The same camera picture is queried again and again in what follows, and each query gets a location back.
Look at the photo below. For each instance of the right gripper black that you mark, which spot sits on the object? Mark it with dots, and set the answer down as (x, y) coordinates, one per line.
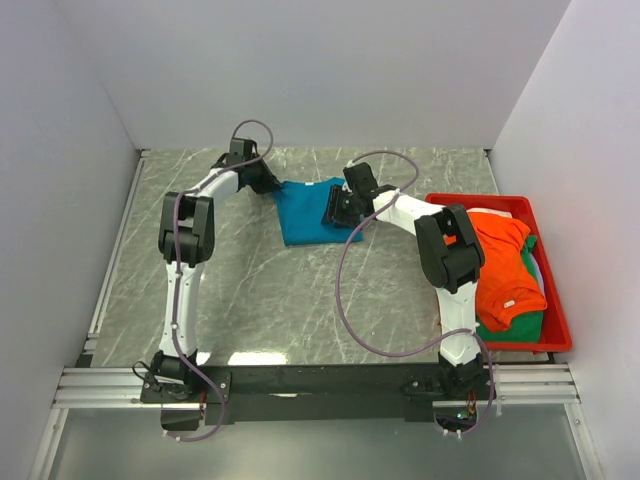
(333, 210)

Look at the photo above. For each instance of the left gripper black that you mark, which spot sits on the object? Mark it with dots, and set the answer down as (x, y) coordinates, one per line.
(270, 183)

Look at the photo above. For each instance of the teal t shirt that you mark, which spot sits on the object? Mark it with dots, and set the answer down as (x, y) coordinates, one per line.
(301, 207)

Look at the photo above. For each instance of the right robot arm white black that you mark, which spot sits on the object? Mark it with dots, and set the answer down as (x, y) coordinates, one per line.
(450, 257)

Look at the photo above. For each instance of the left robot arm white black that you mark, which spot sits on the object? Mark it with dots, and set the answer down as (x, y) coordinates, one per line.
(186, 241)

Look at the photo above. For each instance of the orange t shirt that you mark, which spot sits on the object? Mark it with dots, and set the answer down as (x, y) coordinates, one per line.
(504, 288)

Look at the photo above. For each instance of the lavender t shirt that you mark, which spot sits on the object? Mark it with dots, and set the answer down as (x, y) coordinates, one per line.
(537, 272)

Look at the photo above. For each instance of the green t shirt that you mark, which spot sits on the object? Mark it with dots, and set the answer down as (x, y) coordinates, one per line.
(525, 327)

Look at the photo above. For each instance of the black base bar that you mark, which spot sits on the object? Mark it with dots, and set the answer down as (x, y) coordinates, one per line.
(241, 394)

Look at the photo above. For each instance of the red plastic bin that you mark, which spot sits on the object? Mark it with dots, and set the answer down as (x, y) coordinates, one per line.
(555, 336)

